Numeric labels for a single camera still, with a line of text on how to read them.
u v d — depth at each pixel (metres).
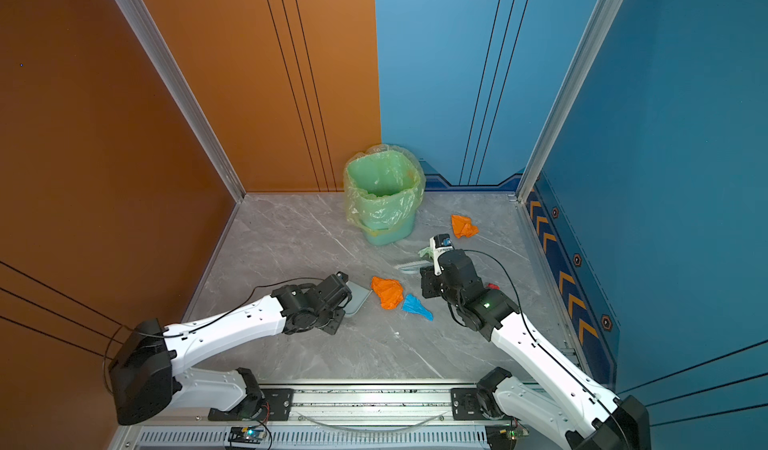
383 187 1.07
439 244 0.66
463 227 1.09
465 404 0.72
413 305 0.90
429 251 0.99
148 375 0.40
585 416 0.39
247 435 0.71
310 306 0.60
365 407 0.75
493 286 0.57
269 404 0.73
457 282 0.55
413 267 0.81
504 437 0.71
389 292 0.91
